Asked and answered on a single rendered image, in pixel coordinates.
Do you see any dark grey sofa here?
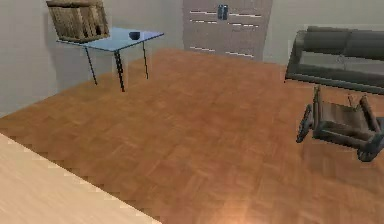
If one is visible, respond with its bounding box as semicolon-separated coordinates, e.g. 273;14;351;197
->
284;25;384;95

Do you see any blue glass table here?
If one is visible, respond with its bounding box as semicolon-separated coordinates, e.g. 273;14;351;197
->
56;27;165;93

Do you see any brown wooden wheeled cart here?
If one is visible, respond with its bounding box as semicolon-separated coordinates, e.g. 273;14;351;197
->
296;85;384;163

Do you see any brown wicker basket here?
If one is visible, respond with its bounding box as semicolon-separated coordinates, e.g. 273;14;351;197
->
45;0;111;44

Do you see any dark door handle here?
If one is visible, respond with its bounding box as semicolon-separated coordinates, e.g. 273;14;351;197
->
217;4;229;21

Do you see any grey panelled door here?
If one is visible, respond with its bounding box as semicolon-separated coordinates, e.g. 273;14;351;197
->
182;0;274;62

